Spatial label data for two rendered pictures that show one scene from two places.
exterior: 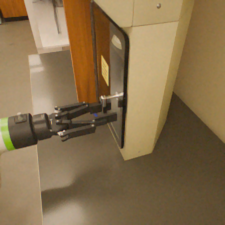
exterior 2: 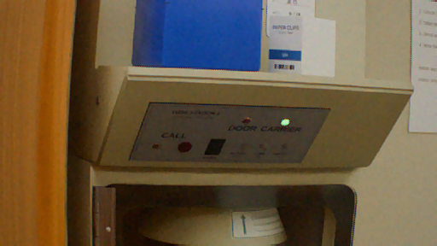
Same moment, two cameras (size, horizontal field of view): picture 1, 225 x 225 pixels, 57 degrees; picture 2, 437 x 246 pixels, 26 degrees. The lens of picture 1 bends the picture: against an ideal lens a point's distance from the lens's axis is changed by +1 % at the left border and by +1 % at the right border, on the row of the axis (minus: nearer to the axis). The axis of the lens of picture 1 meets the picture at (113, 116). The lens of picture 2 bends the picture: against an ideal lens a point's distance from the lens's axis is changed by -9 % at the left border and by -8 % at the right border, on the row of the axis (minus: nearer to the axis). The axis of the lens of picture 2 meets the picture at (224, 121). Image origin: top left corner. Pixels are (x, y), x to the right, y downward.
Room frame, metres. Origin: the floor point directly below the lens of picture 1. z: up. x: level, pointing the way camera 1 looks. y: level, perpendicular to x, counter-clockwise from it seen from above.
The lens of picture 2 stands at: (0.68, 1.08, 1.51)
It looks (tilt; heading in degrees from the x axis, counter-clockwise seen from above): 3 degrees down; 266
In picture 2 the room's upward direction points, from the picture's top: 3 degrees clockwise
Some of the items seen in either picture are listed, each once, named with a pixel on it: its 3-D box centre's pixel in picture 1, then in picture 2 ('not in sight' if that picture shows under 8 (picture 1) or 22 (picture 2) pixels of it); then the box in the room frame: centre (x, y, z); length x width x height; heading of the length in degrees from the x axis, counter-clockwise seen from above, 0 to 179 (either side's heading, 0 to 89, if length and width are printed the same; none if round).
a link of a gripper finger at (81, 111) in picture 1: (73, 114); not in sight; (0.47, 0.12, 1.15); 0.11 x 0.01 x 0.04; 125
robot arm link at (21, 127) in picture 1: (24, 129); not in sight; (0.40, 0.25, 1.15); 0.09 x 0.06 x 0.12; 19
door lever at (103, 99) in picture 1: (109, 106); not in sight; (0.48, 0.01, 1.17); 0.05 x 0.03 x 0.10; 109
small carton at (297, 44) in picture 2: not in sight; (302, 45); (0.54, 0.05, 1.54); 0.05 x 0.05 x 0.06; 37
